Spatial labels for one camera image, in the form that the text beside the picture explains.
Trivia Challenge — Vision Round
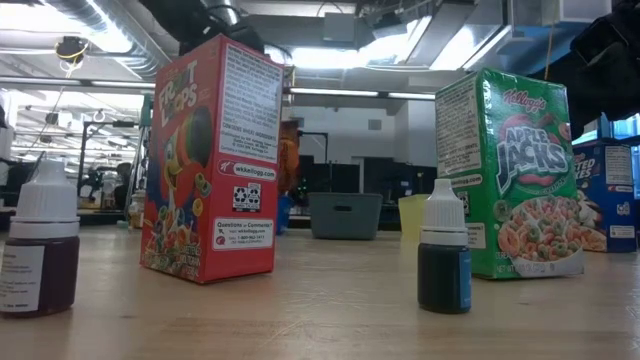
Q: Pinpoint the yellow plastic bin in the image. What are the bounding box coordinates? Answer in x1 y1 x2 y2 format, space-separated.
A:
397 194 432 239

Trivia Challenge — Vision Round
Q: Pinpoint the grey plastic bin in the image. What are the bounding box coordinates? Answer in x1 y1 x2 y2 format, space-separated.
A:
307 192 384 241

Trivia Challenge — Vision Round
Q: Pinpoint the white ceiling air unit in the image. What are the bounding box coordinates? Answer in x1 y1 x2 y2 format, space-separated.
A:
542 0 614 27

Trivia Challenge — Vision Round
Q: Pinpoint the grey ceiling box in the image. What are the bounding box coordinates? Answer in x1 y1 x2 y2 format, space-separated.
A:
322 12 357 44

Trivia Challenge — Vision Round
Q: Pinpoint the blue plastic bin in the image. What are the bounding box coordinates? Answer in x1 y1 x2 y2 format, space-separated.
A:
276 194 296 236

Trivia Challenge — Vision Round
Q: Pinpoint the blue Frosted Flakes cereal box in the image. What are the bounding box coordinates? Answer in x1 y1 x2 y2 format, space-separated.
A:
572 139 639 254

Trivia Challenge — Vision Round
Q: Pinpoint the wide silver ventilation duct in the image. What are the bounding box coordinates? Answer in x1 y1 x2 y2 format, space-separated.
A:
42 0 174 81

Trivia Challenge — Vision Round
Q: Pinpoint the red Froot Loops cereal box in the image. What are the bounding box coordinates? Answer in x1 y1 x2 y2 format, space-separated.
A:
139 33 285 285

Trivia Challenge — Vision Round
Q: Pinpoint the yellow hanging cord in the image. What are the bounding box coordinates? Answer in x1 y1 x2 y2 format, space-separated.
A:
544 24 555 81

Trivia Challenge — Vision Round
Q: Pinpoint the purple dropper bottle white cap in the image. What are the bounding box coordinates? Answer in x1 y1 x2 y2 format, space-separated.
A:
0 158 81 319

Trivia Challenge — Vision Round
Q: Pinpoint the black ceiling device yellow cable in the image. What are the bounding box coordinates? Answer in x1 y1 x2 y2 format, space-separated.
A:
53 35 90 65

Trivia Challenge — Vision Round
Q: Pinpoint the ceiling light strip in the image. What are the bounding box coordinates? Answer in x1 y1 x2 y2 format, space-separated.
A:
0 75 156 90
288 87 436 100

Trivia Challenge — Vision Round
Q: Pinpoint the blue-label dropper bottle white cap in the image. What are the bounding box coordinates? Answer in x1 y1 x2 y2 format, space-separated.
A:
417 178 473 315

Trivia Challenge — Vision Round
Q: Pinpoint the green Apple Jacks cereal box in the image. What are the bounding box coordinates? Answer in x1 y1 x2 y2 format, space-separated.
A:
434 67 586 280

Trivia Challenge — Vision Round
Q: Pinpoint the black stand frame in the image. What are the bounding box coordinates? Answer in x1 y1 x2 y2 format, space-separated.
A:
77 119 141 201

